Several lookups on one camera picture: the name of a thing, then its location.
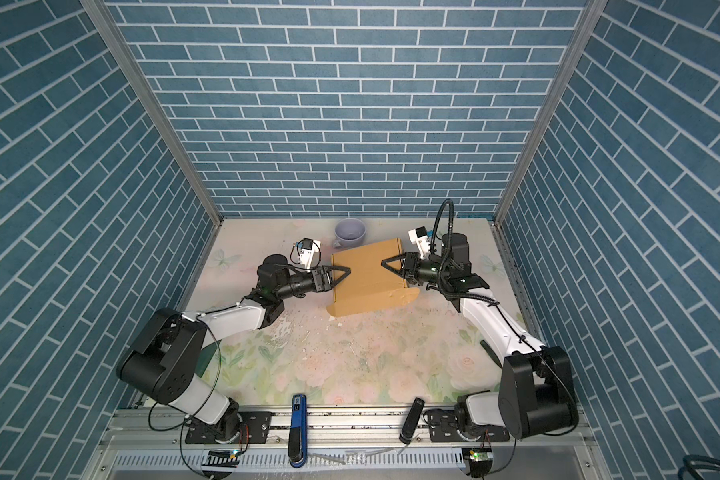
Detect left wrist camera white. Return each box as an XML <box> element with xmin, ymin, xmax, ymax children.
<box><xmin>294</xmin><ymin>238</ymin><xmax>322</xmax><ymax>270</ymax></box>

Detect right green controller board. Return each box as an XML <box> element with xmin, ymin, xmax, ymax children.
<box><xmin>462</xmin><ymin>448</ymin><xmax>494</xmax><ymax>464</ymax></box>

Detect left green controller board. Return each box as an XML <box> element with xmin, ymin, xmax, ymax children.
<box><xmin>201</xmin><ymin>450</ymin><xmax>240</xmax><ymax>471</ymax></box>

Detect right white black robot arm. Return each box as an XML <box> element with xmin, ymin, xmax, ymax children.
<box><xmin>381</xmin><ymin>227</ymin><xmax>579</xmax><ymax>439</ymax></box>

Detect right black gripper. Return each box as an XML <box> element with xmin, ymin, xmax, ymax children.
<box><xmin>384</xmin><ymin>252</ymin><xmax>452</xmax><ymax>286</ymax></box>

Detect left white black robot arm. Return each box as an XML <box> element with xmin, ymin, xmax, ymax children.
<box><xmin>116</xmin><ymin>254</ymin><xmax>351</xmax><ymax>439</ymax></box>

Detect black handheld device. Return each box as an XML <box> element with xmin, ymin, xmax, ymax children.
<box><xmin>399</xmin><ymin>397</ymin><xmax>425</xmax><ymax>445</ymax></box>

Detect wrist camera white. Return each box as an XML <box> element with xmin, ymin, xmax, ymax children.
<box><xmin>294</xmin><ymin>238</ymin><xmax>322</xmax><ymax>270</ymax></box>
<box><xmin>408</xmin><ymin>226</ymin><xmax>431</xmax><ymax>260</ymax></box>

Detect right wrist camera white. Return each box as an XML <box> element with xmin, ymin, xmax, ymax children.
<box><xmin>408</xmin><ymin>226</ymin><xmax>431</xmax><ymax>260</ymax></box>

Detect white slotted cable duct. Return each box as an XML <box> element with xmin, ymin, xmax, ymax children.
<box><xmin>112</xmin><ymin>447</ymin><xmax>465</xmax><ymax>473</ymax></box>

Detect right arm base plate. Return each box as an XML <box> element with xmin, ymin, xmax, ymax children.
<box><xmin>422</xmin><ymin>408</ymin><xmax>510</xmax><ymax>444</ymax></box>

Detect blue black handheld tool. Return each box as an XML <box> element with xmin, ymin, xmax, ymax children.
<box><xmin>287</xmin><ymin>394</ymin><xmax>308</xmax><ymax>468</ymax></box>

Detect green controller board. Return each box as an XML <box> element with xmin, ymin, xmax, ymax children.
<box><xmin>462</xmin><ymin>448</ymin><xmax>494</xmax><ymax>464</ymax></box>
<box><xmin>201</xmin><ymin>450</ymin><xmax>240</xmax><ymax>471</ymax></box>

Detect brown cardboard box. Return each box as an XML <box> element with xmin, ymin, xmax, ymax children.
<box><xmin>327</xmin><ymin>238</ymin><xmax>420</xmax><ymax>317</ymax></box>

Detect lavender ceramic cup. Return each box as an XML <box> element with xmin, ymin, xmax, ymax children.
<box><xmin>333</xmin><ymin>218</ymin><xmax>367</xmax><ymax>249</ymax></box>

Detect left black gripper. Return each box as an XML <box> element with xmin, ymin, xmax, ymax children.
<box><xmin>273</xmin><ymin>266</ymin><xmax>348</xmax><ymax>303</ymax></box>

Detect aluminium front rail frame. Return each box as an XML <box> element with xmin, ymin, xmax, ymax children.
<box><xmin>82</xmin><ymin>405</ymin><xmax>610</xmax><ymax>479</ymax></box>

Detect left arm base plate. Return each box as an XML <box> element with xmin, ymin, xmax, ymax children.
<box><xmin>184</xmin><ymin>410</ymin><xmax>273</xmax><ymax>446</ymax></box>

